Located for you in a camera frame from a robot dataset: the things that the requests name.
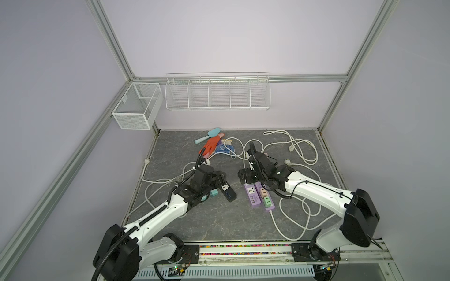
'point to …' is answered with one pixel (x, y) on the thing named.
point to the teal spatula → (211, 133)
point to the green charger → (267, 201)
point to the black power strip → (228, 192)
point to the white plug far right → (291, 148)
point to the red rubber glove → (210, 145)
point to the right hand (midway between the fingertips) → (245, 173)
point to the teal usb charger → (214, 192)
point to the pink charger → (263, 192)
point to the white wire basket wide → (229, 91)
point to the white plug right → (288, 162)
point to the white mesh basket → (140, 106)
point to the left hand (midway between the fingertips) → (221, 178)
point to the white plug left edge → (147, 161)
